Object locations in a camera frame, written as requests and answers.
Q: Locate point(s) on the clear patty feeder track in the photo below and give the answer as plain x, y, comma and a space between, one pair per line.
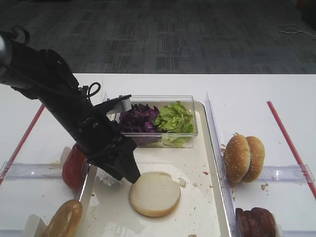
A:
296, 233

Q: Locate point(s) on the shredded purple cabbage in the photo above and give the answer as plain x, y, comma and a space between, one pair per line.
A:
140, 119

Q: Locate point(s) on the clear right tray divider rail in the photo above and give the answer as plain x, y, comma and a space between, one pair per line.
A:
224, 186

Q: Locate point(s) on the sesame bun top front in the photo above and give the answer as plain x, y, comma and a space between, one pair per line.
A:
236, 158

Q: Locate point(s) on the sesame bun top rear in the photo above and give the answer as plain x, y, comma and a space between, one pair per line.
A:
257, 156

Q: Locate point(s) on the red guide rail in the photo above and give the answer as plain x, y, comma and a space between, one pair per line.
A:
21, 143
293, 149

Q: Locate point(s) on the bun half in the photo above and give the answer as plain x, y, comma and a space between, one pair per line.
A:
66, 220
155, 194

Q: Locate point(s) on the clear plastic salad box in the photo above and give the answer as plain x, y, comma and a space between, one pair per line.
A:
160, 101

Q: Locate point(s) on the right red guide rail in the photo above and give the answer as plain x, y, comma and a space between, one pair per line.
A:
293, 149

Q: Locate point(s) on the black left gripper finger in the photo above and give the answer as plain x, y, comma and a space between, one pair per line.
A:
120, 165
116, 105

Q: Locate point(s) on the clear tomato feeder track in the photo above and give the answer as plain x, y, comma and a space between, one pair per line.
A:
16, 170

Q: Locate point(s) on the white patty pusher block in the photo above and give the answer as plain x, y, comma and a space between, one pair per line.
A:
278, 228

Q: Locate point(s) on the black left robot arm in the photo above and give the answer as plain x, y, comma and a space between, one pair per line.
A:
45, 75

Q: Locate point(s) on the clear sesame bun feeder track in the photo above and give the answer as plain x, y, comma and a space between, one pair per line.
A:
290, 173

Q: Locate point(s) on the sesame bun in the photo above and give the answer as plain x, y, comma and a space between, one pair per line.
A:
236, 158
257, 156

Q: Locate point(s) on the shredded green lettuce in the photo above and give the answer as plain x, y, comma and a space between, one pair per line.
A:
175, 118

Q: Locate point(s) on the red tomato slices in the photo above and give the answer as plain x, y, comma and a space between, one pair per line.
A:
72, 172

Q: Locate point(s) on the stack of meat patties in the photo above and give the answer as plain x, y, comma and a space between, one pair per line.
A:
257, 222

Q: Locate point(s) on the white tomato pusher block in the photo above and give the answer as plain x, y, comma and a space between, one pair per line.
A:
64, 155

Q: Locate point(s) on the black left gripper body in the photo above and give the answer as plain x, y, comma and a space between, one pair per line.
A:
95, 134

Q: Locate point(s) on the left red guide rail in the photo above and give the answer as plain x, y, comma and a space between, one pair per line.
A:
21, 143

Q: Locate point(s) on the white bun bottom pusher block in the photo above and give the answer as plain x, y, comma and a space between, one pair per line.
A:
34, 227

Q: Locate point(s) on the white rectangular metal tray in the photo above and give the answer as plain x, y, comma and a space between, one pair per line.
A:
199, 213

